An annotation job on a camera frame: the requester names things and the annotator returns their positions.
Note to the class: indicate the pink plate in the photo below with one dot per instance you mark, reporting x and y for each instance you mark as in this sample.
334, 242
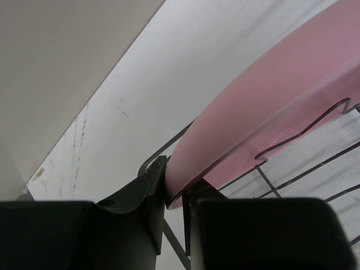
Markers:
306, 78

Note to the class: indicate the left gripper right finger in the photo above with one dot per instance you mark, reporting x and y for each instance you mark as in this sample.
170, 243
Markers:
292, 233

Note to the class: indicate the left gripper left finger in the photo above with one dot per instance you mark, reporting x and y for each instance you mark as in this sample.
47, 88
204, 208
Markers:
122, 231

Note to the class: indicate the grey wire dish rack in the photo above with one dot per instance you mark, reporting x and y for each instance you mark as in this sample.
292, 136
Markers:
323, 163

